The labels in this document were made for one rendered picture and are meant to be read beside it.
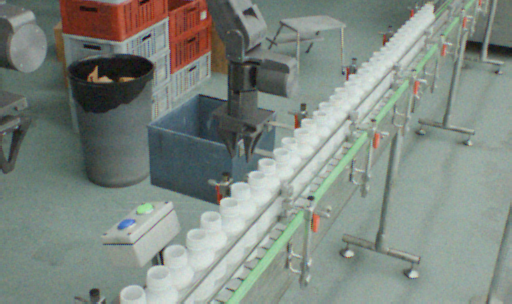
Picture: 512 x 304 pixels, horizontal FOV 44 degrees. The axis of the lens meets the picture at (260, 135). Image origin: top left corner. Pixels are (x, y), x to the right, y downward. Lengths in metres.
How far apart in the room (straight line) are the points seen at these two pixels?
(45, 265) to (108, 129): 0.76
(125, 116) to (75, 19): 0.80
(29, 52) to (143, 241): 0.55
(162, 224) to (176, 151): 0.74
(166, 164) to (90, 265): 1.07
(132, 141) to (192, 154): 1.45
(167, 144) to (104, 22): 1.84
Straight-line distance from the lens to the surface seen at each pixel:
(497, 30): 5.98
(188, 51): 4.61
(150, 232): 1.24
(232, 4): 1.08
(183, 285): 1.09
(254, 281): 1.30
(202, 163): 1.94
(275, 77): 1.09
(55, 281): 2.93
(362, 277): 2.93
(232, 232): 1.20
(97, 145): 3.40
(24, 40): 0.77
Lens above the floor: 1.81
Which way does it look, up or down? 27 degrees down
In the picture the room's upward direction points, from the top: 2 degrees clockwise
